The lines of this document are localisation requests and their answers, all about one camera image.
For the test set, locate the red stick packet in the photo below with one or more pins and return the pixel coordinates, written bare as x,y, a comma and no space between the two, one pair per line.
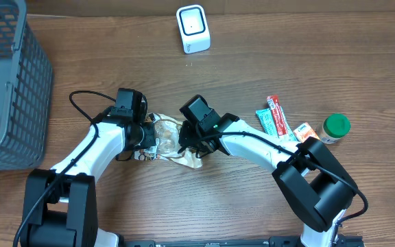
273,102

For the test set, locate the grey plastic mesh basket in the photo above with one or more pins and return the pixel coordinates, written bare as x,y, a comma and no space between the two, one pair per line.
26,82

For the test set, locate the teal tissue packet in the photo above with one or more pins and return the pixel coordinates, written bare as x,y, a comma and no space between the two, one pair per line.
267,122

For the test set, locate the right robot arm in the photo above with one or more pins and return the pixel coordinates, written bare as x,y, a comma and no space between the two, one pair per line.
315,185

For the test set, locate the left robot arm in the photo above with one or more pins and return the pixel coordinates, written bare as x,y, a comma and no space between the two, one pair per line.
60,204

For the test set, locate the orange small box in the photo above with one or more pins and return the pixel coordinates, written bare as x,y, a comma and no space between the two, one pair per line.
304,131

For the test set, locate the white barcode scanner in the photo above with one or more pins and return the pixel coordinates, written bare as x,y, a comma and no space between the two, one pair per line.
193,27

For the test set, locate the beige snack pouch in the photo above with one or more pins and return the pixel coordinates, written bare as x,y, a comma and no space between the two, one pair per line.
166,133

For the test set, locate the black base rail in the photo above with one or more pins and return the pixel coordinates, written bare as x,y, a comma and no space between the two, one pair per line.
211,243

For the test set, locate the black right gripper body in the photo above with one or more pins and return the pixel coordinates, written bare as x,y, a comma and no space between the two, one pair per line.
186,136

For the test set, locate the green lid jar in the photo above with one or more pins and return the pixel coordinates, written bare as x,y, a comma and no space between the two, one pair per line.
333,128

